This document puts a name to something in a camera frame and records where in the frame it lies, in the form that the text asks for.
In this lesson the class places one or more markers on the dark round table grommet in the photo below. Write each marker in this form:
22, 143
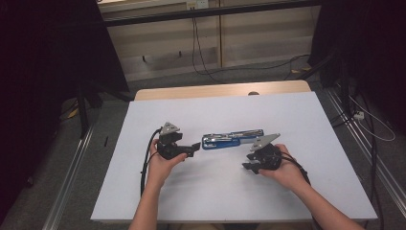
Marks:
253, 93

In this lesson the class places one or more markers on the black horizontal metal bar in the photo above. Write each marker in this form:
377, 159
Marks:
191, 14

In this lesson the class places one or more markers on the black metal stand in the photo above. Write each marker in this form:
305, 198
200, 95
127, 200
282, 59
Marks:
83, 108

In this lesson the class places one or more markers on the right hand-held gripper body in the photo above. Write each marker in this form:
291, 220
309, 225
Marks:
268, 156

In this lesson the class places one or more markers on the light wooden table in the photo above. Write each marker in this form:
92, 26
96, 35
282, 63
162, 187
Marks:
207, 90

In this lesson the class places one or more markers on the blue stapler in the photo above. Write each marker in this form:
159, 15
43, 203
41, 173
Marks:
223, 140

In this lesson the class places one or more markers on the person's right hand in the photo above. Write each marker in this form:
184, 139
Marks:
288, 174

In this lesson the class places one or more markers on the aluminium floor rail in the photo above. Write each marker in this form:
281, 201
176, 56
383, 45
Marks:
68, 179
367, 150

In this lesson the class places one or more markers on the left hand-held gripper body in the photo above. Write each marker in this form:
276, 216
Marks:
167, 150

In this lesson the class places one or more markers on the white table cover board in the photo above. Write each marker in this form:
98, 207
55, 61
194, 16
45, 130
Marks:
207, 191

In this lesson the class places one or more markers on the white power plug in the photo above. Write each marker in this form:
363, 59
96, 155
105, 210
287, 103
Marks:
359, 115

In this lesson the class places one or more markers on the small black floor object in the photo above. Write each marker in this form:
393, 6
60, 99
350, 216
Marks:
106, 141

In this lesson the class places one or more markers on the white wall socket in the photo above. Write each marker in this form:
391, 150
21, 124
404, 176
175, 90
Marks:
197, 4

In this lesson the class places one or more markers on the black curtain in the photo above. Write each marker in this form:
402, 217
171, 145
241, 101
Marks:
370, 48
38, 80

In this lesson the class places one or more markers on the person's left hand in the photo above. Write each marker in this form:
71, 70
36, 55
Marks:
159, 171

